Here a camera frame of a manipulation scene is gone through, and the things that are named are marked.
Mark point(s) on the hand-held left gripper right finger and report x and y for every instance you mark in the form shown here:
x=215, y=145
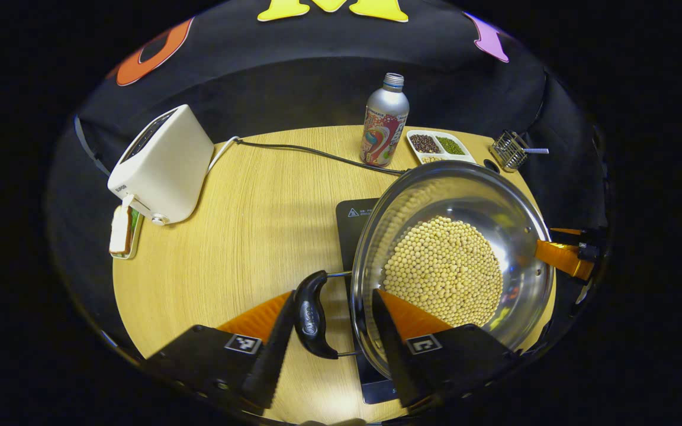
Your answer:
x=391, y=349

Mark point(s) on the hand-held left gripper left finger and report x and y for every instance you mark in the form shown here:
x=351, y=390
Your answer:
x=273, y=355

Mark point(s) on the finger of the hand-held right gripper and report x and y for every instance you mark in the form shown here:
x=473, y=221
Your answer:
x=566, y=231
x=560, y=257

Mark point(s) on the heap of yellow soybeans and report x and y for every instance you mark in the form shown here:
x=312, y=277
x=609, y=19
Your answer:
x=441, y=266

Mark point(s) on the stainless steel pot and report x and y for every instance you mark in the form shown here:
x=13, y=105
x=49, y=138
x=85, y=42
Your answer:
x=465, y=189

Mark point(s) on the black induction cooktop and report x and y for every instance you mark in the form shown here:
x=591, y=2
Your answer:
x=350, y=231

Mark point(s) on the white divided bean dish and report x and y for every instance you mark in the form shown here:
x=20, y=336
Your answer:
x=424, y=144

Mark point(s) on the white rectangular plate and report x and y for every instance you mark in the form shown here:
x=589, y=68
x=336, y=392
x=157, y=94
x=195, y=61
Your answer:
x=134, y=255

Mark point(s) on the sandwich with lettuce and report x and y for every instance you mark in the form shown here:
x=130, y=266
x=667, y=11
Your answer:
x=119, y=231

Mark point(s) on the silver printed drink bottle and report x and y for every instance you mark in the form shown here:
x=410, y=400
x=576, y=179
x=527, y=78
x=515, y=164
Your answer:
x=383, y=118

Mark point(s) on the white toaster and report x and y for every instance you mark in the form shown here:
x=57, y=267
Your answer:
x=169, y=165

